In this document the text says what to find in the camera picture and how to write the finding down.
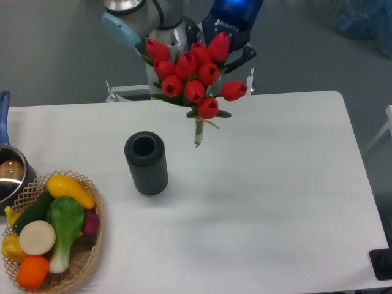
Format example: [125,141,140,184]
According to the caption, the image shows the woven wicker basket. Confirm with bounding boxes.
[1,170,104,293]

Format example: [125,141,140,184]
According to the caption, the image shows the yellow banana tip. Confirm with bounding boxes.
[4,206,21,228]

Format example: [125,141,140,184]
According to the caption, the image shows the yellow squash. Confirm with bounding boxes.
[47,175,96,209]

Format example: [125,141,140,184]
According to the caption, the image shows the blue plastic bag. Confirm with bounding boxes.
[333,1,391,58]

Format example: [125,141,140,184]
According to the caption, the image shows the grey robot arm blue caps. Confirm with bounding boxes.
[102,0,263,72]

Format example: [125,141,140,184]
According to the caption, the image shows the dark green cucumber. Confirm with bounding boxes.
[12,190,54,234]

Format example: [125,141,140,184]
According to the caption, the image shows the green bok choy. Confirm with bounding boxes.
[47,196,84,274]

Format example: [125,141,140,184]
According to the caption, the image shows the blue handled saucepan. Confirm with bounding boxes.
[1,91,36,216]

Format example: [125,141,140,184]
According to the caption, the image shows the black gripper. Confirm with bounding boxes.
[202,0,264,74]

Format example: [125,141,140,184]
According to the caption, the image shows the orange fruit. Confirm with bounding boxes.
[17,255,49,290]

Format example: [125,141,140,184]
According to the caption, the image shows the white furniture piece right edge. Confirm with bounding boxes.
[363,105,391,157]

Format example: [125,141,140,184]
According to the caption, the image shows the purple red radish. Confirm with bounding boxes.
[81,210,100,236]

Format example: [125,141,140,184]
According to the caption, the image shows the red tulip bouquet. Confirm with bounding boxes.
[141,32,248,146]

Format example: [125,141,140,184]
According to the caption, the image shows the yellow bell pepper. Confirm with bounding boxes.
[1,233,28,263]

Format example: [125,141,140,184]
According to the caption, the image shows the black device at table edge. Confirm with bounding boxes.
[369,249,391,281]

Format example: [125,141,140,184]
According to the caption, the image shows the dark grey ribbed vase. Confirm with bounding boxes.
[124,131,168,196]

